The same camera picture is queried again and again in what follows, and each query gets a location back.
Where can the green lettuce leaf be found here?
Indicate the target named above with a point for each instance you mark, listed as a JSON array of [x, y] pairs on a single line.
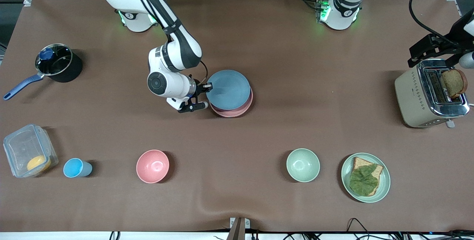
[[363, 182]]

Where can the beige chrome toaster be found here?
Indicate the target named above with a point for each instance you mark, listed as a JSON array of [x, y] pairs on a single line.
[[411, 99]]

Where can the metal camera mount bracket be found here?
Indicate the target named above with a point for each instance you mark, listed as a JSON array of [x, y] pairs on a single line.
[[240, 229]]

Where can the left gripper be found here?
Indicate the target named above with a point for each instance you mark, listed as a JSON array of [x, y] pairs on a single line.
[[441, 46]]

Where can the brown table mat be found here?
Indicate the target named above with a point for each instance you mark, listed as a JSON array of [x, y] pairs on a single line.
[[296, 66]]

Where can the blue plate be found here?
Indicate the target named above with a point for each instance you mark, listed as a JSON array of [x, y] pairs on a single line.
[[229, 90]]

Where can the glass lid blue knob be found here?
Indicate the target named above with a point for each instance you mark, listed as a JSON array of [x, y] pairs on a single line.
[[59, 64]]

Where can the brown toast slice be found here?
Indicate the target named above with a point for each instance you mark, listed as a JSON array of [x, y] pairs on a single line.
[[453, 82]]

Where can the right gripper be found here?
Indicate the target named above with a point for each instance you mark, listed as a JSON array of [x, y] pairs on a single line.
[[200, 89]]

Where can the bread slice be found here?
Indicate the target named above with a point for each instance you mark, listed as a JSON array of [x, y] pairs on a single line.
[[361, 164]]

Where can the clear plastic container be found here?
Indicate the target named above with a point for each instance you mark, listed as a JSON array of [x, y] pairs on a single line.
[[22, 147]]

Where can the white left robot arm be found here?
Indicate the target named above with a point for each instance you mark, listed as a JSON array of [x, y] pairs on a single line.
[[342, 14]]

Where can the pink bowl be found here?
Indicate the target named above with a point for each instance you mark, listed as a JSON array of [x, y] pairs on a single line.
[[152, 166]]

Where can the green bowl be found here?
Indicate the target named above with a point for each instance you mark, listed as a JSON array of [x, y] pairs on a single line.
[[303, 165]]

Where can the blue cup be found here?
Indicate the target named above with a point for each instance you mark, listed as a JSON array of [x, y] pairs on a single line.
[[74, 167]]

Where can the green plate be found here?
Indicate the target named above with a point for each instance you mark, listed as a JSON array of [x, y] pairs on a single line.
[[385, 180]]

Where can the pink plate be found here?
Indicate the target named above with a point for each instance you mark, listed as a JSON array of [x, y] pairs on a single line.
[[239, 113]]

